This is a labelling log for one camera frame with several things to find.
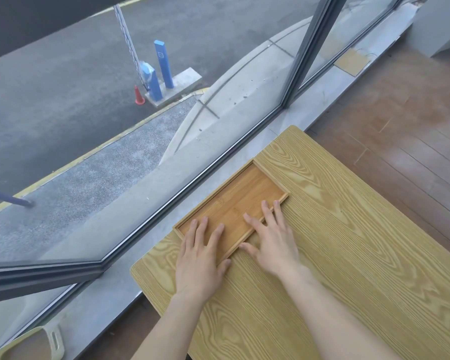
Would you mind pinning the person's right hand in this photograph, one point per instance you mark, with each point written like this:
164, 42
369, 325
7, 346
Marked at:
275, 249

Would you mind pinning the person's left hand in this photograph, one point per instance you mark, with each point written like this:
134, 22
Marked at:
197, 264

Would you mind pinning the person's left middle finger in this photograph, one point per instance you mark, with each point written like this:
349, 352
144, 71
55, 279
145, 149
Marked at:
203, 230

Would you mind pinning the person's right thumb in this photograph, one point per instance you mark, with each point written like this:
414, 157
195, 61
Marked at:
248, 250

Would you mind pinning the person's left little finger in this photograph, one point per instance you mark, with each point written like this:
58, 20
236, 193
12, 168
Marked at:
182, 244

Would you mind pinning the person's right middle finger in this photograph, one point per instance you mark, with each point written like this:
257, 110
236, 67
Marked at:
268, 217

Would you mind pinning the person's left thumb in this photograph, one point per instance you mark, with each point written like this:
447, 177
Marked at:
224, 266

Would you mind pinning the rectangular bamboo tray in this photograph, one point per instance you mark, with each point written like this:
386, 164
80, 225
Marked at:
234, 200

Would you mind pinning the person's right forearm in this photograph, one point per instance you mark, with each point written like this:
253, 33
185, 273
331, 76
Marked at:
333, 318

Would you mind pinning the person's left forearm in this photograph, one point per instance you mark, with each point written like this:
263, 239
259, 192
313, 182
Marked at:
168, 329

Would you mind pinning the orange traffic cone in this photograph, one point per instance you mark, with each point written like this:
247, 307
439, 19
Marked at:
139, 97

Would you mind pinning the grey concrete base slab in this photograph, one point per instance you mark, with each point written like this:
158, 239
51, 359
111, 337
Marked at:
183, 82

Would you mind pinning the blue barrier gate housing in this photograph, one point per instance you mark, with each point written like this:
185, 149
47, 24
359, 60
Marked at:
154, 88

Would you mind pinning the brown cardboard sheet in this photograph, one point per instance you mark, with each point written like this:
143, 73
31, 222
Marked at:
352, 62

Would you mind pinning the blue metal pole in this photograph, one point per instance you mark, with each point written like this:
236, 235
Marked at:
11, 198

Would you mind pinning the beige plastic seat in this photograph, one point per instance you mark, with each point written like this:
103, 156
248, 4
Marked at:
26, 344

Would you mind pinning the dark grey window frame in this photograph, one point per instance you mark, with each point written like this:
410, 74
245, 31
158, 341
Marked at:
304, 52

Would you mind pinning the blue bollard post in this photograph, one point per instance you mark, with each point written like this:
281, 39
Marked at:
164, 65

